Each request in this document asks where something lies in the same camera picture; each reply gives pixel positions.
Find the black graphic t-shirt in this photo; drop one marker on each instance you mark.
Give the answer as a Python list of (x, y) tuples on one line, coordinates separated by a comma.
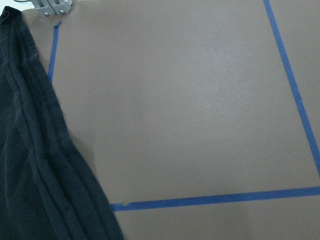
[(47, 189)]

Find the aluminium frame post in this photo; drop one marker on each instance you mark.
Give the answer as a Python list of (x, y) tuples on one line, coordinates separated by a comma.
[(48, 8)]

